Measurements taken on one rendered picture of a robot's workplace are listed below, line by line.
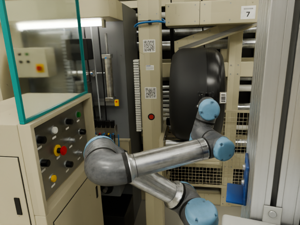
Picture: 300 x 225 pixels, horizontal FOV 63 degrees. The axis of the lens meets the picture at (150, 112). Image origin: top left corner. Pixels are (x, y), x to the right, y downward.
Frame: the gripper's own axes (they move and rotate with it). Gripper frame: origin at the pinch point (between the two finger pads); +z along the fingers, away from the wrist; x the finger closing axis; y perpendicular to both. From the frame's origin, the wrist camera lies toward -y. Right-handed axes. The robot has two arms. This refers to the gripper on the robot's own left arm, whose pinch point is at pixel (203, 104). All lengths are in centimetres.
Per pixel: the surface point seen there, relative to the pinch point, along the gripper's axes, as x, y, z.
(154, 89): 29.3, 6.1, 29.2
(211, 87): -4.5, 8.2, 9.1
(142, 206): 51, -112, 92
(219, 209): -23, -111, 95
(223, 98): -10.8, 2.1, 10.1
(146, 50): 33, 30, 26
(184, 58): 10.5, 23.9, 18.3
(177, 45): 17, 36, 65
